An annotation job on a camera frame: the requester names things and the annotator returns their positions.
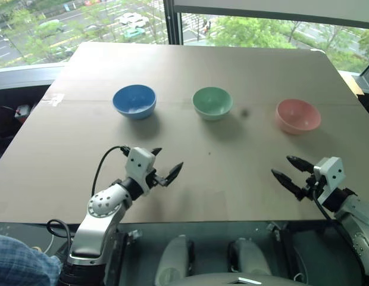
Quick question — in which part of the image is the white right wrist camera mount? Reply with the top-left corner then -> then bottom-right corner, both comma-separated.
313,156 -> 344,205

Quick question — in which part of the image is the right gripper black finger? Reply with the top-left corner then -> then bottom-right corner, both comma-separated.
286,155 -> 316,174
270,168 -> 305,201

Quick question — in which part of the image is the red and white device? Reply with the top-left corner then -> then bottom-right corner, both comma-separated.
14,104 -> 32,122

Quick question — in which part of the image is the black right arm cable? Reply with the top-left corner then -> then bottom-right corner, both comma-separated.
312,189 -> 368,271

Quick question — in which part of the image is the dark window frame pillar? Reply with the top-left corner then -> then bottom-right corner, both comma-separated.
162,0 -> 184,46

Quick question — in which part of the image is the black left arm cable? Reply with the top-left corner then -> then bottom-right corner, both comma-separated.
91,145 -> 131,198

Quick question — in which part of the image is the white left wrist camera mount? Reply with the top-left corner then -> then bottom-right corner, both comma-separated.
125,147 -> 156,197

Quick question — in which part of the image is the black looped floor cable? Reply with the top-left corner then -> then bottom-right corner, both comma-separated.
46,219 -> 74,240

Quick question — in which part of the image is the grey robot torso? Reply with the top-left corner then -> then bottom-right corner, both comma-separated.
168,272 -> 294,286

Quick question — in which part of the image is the red bowl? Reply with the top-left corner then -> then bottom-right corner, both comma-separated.
274,98 -> 322,135

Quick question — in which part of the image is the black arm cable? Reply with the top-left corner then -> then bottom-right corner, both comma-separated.
312,189 -> 368,271
91,145 -> 131,198

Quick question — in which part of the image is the blue plaid clothed person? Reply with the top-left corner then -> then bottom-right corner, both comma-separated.
0,233 -> 62,286

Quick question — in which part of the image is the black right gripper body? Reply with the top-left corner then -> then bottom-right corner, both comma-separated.
301,173 -> 324,200

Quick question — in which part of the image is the green bowl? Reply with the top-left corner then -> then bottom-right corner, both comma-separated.
192,86 -> 234,122

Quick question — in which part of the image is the grey rounded robot leg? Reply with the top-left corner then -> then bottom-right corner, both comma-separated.
155,234 -> 195,286
227,237 -> 272,276

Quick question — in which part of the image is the blue bowl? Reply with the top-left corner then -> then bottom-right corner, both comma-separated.
112,84 -> 157,121

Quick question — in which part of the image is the metal table bracket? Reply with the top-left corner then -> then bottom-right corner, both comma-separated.
266,221 -> 283,243
127,228 -> 143,243

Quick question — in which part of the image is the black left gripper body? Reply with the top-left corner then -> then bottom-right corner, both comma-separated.
144,168 -> 170,189

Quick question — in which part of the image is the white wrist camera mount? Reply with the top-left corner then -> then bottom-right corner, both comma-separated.
313,156 -> 344,205
125,147 -> 156,197

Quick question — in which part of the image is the dark monitor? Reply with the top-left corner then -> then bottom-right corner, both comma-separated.
358,63 -> 369,91

